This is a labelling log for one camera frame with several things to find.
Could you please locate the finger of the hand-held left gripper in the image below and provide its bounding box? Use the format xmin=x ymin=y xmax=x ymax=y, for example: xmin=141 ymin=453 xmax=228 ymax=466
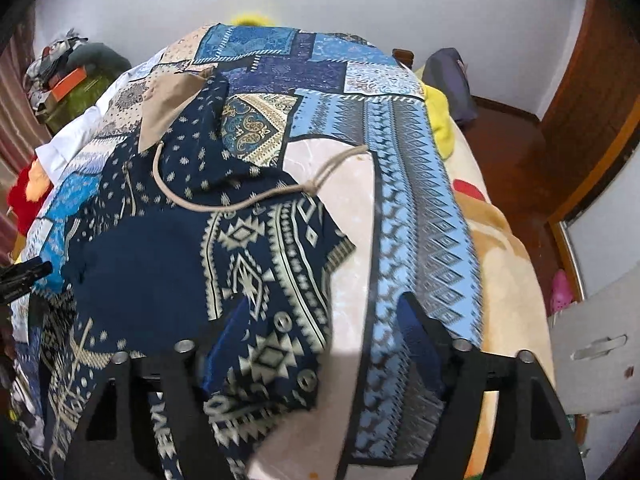
xmin=0 ymin=261 xmax=53 ymax=306

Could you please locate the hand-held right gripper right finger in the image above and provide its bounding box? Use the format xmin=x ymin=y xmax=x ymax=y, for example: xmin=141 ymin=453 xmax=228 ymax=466
xmin=397 ymin=292 xmax=586 ymax=480

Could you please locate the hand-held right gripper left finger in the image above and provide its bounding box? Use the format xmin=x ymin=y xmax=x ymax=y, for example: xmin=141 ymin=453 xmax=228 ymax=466
xmin=65 ymin=300 xmax=251 ymax=480

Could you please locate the navy patterned hooded garment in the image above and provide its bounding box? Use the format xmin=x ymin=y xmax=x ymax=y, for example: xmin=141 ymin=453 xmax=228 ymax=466
xmin=30 ymin=67 xmax=357 ymax=480

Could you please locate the pile of mixed clothes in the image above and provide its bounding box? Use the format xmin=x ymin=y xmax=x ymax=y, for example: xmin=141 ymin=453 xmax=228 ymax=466
xmin=24 ymin=27 xmax=133 ymax=111

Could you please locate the striped pink curtain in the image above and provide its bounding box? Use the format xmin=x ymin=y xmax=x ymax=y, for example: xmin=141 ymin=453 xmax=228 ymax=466
xmin=0 ymin=20 xmax=51 ymax=261

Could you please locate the white cloth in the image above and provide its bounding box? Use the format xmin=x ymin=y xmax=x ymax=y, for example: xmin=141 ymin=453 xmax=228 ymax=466
xmin=37 ymin=60 xmax=151 ymax=181

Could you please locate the pink slipper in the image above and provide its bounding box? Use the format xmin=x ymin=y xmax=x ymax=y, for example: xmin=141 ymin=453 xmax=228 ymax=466
xmin=549 ymin=269 xmax=574 ymax=317

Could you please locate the green patterned cloth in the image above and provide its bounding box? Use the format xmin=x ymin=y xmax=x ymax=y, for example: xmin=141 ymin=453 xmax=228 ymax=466
xmin=37 ymin=77 xmax=121 ymax=136

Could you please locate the white cardboard panel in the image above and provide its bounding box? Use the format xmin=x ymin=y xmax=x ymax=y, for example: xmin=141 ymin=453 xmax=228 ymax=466
xmin=546 ymin=271 xmax=640 ymax=417

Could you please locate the orange box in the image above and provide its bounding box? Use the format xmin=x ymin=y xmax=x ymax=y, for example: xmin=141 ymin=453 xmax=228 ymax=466
xmin=50 ymin=67 xmax=89 ymax=102

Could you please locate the blue patchwork bedsheet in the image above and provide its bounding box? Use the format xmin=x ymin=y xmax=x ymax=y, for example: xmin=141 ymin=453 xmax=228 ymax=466
xmin=10 ymin=22 xmax=487 ymax=480

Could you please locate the grey bag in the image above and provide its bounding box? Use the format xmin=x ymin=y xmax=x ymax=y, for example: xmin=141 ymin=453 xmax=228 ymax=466
xmin=429 ymin=47 xmax=479 ymax=126

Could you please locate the brown wooden wardrobe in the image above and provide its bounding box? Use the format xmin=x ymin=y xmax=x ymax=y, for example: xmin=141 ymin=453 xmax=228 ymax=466
xmin=539 ymin=0 xmax=640 ymax=306

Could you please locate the yellow fuzzy bundle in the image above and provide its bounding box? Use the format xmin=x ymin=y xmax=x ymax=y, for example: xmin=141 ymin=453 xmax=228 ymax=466
xmin=229 ymin=11 xmax=277 ymax=29

